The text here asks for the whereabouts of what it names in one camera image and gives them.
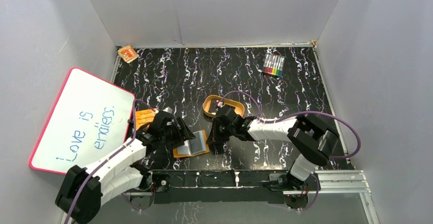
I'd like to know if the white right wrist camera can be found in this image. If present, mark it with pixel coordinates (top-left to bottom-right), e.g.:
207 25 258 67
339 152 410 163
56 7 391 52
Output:
215 100 226 110

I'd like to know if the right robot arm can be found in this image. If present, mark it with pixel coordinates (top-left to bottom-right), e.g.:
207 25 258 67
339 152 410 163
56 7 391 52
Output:
206 106 340 191

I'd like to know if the orange leather card holder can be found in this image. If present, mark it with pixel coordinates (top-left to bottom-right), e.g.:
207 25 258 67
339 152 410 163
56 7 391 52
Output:
173 130 210 158

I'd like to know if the orange paperback book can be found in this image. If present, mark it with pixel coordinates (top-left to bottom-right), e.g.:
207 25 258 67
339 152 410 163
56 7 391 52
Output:
135 109 155 129

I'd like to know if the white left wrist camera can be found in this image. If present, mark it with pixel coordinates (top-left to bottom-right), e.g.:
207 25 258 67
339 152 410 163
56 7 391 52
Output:
161 107 174 117

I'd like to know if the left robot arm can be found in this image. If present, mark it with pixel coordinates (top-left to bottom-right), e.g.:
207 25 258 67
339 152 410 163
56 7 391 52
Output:
55 111 195 223

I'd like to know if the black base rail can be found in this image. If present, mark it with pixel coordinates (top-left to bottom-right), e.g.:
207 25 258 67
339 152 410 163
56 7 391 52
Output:
118 168 322 213

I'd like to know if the tan oval tray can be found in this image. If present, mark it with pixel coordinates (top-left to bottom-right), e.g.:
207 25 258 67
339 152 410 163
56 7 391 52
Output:
203 95 245 118

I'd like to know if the pack of coloured markers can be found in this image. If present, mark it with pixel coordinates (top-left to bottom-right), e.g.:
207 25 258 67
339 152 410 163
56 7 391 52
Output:
262 54 285 77

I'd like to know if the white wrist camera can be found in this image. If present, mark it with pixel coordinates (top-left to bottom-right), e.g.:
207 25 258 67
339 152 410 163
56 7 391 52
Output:
215 100 226 110
161 107 174 117

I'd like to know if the pink framed whiteboard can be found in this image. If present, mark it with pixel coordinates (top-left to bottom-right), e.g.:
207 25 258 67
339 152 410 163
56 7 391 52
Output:
29 67 135 174

